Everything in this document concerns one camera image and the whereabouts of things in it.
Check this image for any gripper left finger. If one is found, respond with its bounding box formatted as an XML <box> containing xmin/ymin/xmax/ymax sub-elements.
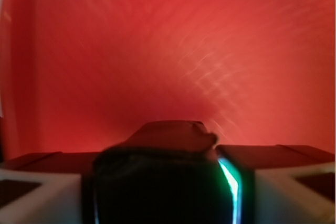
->
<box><xmin>1</xmin><ymin>152</ymin><xmax>95</xmax><ymax>223</ymax></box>

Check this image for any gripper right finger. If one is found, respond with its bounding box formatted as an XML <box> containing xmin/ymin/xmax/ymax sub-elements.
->
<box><xmin>216</xmin><ymin>145</ymin><xmax>335</xmax><ymax>223</ymax></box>

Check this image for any black box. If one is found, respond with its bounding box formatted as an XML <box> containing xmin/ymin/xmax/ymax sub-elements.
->
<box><xmin>93</xmin><ymin>120</ymin><xmax>234</xmax><ymax>223</ymax></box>

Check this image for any red plastic tray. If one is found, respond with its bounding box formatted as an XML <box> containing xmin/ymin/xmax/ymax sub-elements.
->
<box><xmin>1</xmin><ymin>0</ymin><xmax>335</xmax><ymax>159</ymax></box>

